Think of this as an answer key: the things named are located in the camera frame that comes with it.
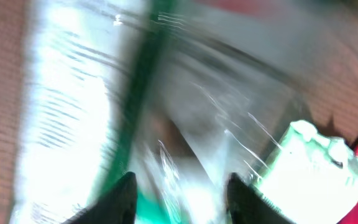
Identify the teal wet wipes packet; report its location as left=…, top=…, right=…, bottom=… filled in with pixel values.
left=252, top=120, right=358, bottom=223

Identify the green white packet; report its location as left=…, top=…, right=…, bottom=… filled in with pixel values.
left=9, top=1, right=308, bottom=223

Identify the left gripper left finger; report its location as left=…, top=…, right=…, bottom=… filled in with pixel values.
left=63, top=172, right=137, bottom=224

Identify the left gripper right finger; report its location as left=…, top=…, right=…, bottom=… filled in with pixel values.
left=227, top=172, right=291, bottom=224

